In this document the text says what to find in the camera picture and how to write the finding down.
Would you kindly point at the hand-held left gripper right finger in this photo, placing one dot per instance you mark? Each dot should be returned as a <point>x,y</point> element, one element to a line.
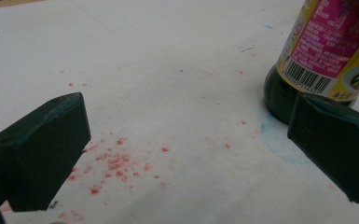
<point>335,143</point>

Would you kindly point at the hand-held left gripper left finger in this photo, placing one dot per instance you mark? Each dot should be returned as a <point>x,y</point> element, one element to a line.
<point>34,155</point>

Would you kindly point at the dark sauce bottle pink label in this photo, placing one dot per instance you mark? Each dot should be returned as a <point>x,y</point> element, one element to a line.
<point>323,53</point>

